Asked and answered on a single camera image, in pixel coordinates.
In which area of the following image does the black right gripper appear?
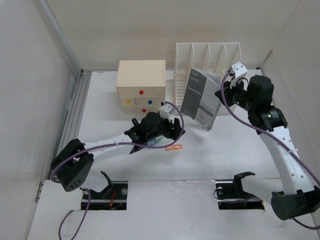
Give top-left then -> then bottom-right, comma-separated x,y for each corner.
214,76 -> 256,112

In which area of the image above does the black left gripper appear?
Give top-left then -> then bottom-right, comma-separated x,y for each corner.
146,114 -> 184,141

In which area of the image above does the grey setup guide booklet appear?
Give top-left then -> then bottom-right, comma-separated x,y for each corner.
180,68 -> 221,132

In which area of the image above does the cream drawer cabinet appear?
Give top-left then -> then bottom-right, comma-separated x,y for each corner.
116,60 -> 166,114

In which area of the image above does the blue ink bottle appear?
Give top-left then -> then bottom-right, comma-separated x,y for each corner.
147,137 -> 161,146

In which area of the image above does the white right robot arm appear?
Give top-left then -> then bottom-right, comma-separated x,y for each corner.
215,75 -> 320,221

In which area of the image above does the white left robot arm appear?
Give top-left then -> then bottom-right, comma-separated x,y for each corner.
50,112 -> 185,199

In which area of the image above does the orange transparent cap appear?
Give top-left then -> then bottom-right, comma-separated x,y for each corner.
165,144 -> 183,151

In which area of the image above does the white file organizer rack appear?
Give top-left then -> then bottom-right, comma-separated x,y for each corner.
173,42 -> 241,107

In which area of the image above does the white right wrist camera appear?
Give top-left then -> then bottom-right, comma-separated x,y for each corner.
231,61 -> 248,80

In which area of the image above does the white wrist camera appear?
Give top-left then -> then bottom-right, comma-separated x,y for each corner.
231,61 -> 248,80
158,101 -> 174,122

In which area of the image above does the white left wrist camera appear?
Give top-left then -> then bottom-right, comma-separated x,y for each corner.
158,101 -> 174,122

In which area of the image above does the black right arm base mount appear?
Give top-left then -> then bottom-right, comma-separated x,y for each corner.
213,171 -> 265,211

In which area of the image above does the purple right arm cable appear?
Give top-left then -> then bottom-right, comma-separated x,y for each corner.
219,69 -> 320,230

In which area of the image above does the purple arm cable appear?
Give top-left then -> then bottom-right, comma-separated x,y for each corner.
49,100 -> 186,240
219,69 -> 320,230

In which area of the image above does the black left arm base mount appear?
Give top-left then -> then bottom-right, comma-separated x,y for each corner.
80,171 -> 129,211

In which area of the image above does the aluminium frame rail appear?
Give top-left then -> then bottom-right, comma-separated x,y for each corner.
34,0 -> 91,203

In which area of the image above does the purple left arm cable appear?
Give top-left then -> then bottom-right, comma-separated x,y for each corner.
49,100 -> 186,240

